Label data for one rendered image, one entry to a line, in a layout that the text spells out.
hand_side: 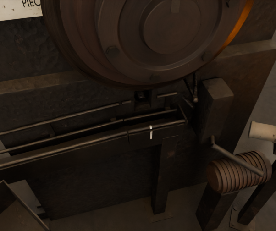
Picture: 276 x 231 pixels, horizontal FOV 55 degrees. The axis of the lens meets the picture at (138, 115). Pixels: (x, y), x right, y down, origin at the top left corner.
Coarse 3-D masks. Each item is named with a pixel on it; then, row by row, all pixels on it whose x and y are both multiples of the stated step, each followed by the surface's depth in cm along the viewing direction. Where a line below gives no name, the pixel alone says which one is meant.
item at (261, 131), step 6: (252, 126) 89; (258, 126) 89; (264, 126) 89; (270, 126) 88; (252, 132) 89; (258, 132) 89; (264, 132) 88; (270, 132) 88; (258, 138) 90; (264, 138) 89; (270, 138) 88
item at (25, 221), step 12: (0, 192) 74; (12, 192) 74; (0, 204) 76; (12, 204) 80; (24, 204) 69; (0, 216) 78; (12, 216) 77; (24, 216) 77; (36, 216) 66; (0, 228) 75; (12, 228) 75; (24, 228) 75; (36, 228) 75; (48, 228) 64
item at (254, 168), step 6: (210, 138) 96; (210, 144) 95; (216, 144) 95; (216, 150) 95; (222, 150) 95; (228, 156) 95; (234, 156) 95; (240, 162) 95; (246, 162) 94; (246, 168) 94; (252, 168) 93; (258, 168) 95; (258, 174) 93; (264, 174) 93
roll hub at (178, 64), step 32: (96, 0) 48; (128, 0) 46; (160, 0) 46; (192, 0) 48; (224, 0) 50; (128, 32) 51; (160, 32) 50; (192, 32) 52; (224, 32) 55; (128, 64) 55; (160, 64) 58; (192, 64) 59
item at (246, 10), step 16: (48, 0) 50; (48, 16) 52; (240, 16) 64; (48, 32) 54; (64, 32) 55; (64, 48) 58; (224, 48) 70; (80, 64) 62; (96, 80) 66; (112, 80) 68; (176, 80) 74
